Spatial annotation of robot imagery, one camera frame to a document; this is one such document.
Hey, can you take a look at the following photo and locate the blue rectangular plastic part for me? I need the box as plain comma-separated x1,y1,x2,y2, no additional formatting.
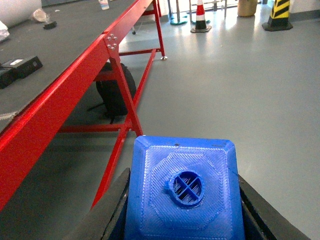
124,135,245,240

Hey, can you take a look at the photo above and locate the yellow black traffic cone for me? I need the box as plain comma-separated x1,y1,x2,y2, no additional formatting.
262,0,293,32

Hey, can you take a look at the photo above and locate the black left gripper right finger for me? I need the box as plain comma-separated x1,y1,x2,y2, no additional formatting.
238,176,309,240

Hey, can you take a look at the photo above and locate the small black object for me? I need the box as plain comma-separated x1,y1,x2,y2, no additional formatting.
43,21,57,30

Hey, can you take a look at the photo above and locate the white foam packaging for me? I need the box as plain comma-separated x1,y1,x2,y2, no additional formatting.
0,21,10,42

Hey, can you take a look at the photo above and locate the red conveyor frame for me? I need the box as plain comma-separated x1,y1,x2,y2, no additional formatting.
0,0,159,208

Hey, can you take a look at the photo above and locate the flat black box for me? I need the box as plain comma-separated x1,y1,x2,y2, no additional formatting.
0,56,43,89

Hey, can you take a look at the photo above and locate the red white traffic cone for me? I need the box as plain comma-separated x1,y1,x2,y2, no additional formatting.
190,0,212,33

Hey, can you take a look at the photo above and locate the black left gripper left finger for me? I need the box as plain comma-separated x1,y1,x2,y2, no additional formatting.
63,168,131,240

